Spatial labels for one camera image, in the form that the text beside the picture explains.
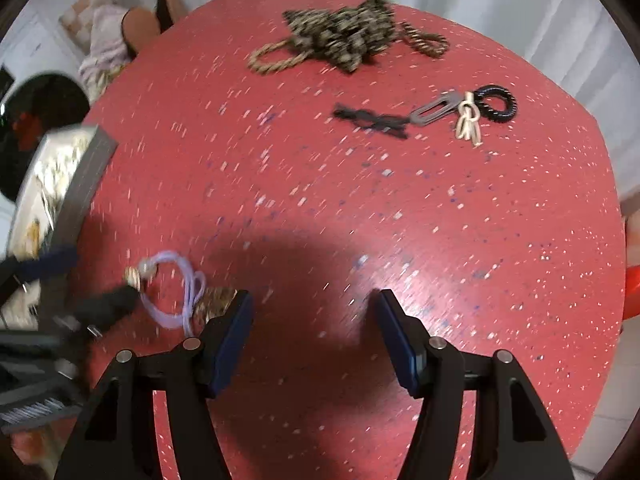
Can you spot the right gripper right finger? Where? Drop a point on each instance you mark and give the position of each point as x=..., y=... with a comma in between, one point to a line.
x=404, y=338

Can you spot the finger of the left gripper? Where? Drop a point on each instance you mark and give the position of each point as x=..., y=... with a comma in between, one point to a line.
x=22, y=271
x=99, y=313

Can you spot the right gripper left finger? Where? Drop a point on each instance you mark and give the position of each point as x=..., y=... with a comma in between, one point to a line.
x=223, y=340

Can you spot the white jewelry tray box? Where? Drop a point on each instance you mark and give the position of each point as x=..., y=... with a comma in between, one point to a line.
x=57, y=191

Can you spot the white washing machine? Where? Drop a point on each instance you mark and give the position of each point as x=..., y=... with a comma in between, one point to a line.
x=40, y=91

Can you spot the pink white cloth pile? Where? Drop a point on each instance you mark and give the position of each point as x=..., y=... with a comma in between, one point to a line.
x=108, y=53

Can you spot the cream small hair clip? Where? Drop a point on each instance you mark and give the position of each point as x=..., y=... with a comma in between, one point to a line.
x=467, y=126

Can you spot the black bow hair clip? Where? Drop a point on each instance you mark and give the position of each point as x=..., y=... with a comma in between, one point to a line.
x=392, y=125

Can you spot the red plastic stool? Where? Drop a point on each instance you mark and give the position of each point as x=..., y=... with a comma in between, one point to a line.
x=632, y=293

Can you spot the grey snap hair clip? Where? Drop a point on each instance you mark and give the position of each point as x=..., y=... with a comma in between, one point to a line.
x=445, y=104

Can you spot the checkered pink bag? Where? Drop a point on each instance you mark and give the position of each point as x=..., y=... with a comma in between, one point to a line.
x=77, y=21

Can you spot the pink soled slipper front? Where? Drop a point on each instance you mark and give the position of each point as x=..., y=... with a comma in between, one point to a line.
x=139, y=29

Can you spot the pink soled slipper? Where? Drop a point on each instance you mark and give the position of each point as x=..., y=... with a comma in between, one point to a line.
x=139, y=29
x=169, y=12

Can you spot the pink soled slipper back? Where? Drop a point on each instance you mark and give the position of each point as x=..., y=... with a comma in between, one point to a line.
x=169, y=12

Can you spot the leopard print scrunchie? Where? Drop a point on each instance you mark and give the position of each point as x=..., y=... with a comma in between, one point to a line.
x=345, y=37

